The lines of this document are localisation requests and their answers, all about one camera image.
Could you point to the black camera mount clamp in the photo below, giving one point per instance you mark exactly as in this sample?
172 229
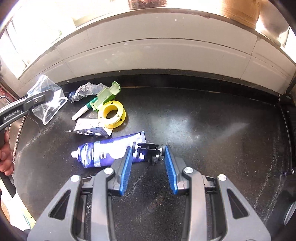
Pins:
148 152

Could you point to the yellow tape spool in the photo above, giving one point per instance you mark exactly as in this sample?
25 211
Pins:
112 114

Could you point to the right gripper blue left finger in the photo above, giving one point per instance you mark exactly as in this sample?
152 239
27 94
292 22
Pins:
117 185

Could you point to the brown ceramic jar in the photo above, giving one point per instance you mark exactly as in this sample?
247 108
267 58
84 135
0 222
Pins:
245 12

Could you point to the blister pack card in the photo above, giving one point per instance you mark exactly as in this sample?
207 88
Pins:
91 127

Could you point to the person's left hand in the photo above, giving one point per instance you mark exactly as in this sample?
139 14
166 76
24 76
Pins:
6 165

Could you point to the blue white tube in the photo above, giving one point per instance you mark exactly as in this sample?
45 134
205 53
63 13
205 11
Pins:
103 153

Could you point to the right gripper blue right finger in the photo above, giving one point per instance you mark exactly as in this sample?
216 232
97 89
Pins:
174 168

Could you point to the green white marker tool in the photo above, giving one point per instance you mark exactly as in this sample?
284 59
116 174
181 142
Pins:
105 95

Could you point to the jar of red dried goods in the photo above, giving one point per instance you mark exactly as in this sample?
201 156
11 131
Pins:
145 4

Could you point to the crumpled blue grey wrapper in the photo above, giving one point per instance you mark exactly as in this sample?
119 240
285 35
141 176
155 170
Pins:
85 90

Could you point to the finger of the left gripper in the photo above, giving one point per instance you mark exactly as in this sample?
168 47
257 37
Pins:
20 108

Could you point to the clear plastic bag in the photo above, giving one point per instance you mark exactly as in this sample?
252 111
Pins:
54 98

